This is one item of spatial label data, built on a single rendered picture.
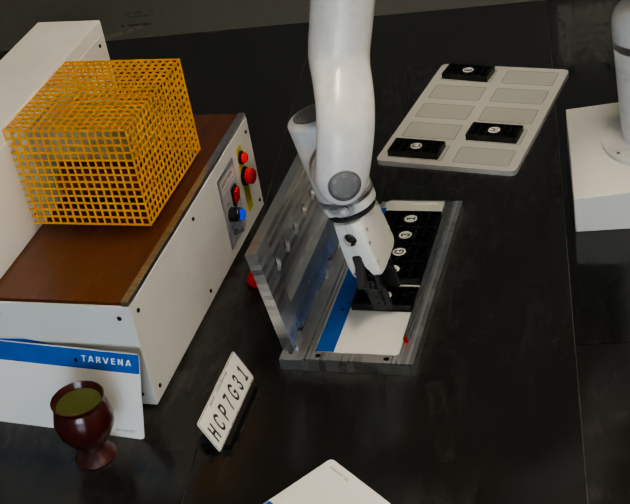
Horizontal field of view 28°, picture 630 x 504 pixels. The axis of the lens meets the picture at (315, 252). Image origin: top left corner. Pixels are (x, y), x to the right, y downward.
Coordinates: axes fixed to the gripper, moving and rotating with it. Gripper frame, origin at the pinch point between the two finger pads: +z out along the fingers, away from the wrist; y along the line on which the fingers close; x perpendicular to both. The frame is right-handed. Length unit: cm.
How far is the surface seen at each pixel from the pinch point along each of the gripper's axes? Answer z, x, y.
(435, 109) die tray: 3, 5, 64
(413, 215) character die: 1.4, 0.4, 22.8
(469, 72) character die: 3, 0, 78
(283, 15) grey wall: 32, 99, 220
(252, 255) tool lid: -18.8, 10.2, -14.9
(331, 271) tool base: 0.3, 11.2, 7.6
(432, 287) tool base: 3.8, -6.0, 3.9
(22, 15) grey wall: 4, 184, 207
